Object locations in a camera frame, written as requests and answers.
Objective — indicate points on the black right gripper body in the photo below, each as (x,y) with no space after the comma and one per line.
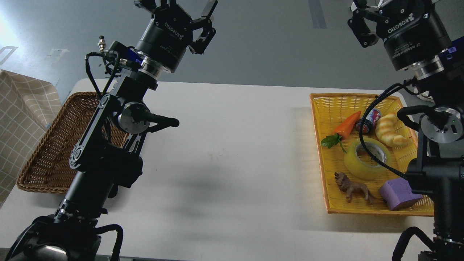
(412,31)

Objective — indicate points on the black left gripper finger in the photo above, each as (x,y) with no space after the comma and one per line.
(148,5)
(208,31)

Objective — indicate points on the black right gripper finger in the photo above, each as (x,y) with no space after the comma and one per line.
(361,12)

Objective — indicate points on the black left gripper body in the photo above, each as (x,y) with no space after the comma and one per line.
(165,39)

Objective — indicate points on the yellow tape roll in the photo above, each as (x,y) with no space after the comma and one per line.
(358,162)

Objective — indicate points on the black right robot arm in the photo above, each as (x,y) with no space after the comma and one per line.
(430,174)

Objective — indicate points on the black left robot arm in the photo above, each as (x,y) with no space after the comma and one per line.
(108,153)

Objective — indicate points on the small soda can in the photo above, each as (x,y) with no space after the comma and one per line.
(370,122)

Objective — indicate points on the toy croissant bread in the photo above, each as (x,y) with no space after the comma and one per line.
(386,132)

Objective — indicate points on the orange toy carrot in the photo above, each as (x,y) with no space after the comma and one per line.
(341,132)

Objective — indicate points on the beige checkered cloth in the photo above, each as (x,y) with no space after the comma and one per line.
(27,108)

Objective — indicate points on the brown toy lion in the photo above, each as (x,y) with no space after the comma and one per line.
(351,187)

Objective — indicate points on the purple foam block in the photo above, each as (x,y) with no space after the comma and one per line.
(398,194)

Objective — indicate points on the brown wicker basket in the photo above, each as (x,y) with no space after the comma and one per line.
(47,170)

